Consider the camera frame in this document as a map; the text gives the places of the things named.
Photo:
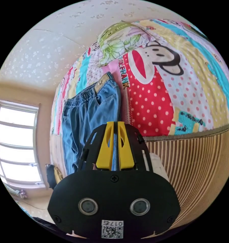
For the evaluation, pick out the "floral pillow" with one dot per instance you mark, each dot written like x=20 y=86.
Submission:
x=118 y=42

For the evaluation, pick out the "bed with printed sheet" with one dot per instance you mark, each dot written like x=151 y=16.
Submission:
x=182 y=106

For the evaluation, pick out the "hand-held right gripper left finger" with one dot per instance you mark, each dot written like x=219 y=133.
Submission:
x=104 y=151

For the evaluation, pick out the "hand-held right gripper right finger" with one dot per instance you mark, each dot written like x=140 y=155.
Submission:
x=125 y=151

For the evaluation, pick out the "light blue jeans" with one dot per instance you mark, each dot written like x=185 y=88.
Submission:
x=84 y=121

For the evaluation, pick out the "window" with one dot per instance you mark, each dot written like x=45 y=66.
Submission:
x=16 y=142

